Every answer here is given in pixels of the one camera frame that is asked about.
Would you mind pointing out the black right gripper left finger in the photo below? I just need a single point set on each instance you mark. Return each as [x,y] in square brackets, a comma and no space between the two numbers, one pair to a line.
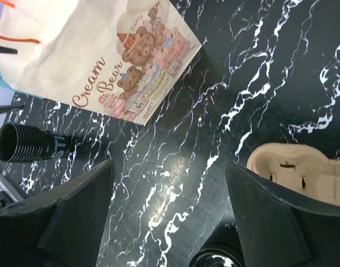
[59,227]

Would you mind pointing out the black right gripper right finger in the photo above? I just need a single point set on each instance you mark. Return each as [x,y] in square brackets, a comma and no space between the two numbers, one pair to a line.
[280,227]

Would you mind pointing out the brown pulp cup carrier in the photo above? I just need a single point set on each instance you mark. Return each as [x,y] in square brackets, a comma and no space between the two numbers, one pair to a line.
[300,168]

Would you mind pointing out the cream bear paper bag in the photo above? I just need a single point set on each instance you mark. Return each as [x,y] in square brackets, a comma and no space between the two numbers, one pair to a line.
[118,58]

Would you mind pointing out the black cup stack right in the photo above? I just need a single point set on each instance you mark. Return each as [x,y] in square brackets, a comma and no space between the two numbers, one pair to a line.
[222,248]

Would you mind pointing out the black cup stack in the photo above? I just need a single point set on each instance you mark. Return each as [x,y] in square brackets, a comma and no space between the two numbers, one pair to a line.
[24,143]
[222,248]

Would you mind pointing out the black cup stack left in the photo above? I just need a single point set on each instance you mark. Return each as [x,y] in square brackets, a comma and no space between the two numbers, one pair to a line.
[24,143]

